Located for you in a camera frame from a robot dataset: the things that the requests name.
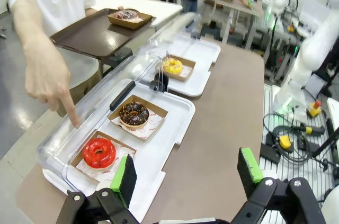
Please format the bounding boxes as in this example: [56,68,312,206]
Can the brown background work table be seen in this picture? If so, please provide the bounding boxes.
[203,0,265,47]

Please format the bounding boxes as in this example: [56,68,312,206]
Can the cardboard box of red donut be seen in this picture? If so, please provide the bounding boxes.
[70,130,137,182]

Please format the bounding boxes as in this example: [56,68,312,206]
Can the person's beige trousers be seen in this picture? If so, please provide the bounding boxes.
[57,67,103,118]

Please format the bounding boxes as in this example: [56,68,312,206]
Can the person's right hand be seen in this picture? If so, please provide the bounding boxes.
[25,46,80,129]

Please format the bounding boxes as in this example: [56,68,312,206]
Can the yellow foot pedal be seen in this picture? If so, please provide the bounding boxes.
[279,135,292,149]

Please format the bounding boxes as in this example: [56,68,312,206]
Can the person's right forearm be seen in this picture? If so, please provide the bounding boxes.
[12,0,64,60]

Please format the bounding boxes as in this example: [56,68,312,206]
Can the clear plastic display lid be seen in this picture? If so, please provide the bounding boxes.
[132,12,202,59]
[37,56,164,193]

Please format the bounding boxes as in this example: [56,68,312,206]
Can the chocolate donut with orange sprinkles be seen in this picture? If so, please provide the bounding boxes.
[119,102,149,129]

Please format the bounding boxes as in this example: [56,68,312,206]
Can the red glazed donut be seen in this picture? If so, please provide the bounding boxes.
[82,138,117,169]

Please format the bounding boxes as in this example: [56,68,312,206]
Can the black tripod rod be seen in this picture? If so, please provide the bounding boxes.
[312,126,339,172]

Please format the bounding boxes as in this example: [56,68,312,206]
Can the dark donut with colourful sprinkles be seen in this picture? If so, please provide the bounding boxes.
[114,9,138,20]

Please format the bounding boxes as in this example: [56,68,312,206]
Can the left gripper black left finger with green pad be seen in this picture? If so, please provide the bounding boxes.
[55,154,149,224]

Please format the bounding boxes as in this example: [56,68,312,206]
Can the black lid hinge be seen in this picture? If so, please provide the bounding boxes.
[150,73,170,93]

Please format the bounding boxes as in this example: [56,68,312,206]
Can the white display tray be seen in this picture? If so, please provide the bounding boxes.
[42,78,196,222]
[137,32,221,98]

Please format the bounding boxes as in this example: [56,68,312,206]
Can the brown plastic serving tray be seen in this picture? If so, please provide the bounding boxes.
[49,8,157,58]

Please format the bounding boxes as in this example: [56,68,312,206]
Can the white background table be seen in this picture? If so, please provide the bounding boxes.
[94,0,183,20]

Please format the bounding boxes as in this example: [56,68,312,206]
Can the cardboard box of chocolate donut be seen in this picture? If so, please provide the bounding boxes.
[107,94,169,143]

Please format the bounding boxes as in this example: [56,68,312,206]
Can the yellow emergency stop with red button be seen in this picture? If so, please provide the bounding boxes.
[307,100,323,118]

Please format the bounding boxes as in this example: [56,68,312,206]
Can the grey step stool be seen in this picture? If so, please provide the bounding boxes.
[201,25,222,41]

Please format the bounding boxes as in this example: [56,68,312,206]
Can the yellow glazed donut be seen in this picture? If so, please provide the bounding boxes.
[162,57,183,75]

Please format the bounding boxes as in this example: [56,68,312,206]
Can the cardboard box of yellow donut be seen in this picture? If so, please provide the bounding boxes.
[155,54,197,83]

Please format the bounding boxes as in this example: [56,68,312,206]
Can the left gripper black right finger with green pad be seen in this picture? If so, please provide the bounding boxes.
[230,147,328,224]

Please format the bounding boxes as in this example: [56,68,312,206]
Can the black and yellow hand controller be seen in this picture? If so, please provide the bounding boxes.
[299,123,326,135]

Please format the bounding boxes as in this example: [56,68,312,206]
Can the black coiled cable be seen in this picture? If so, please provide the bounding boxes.
[262,112,313,163]

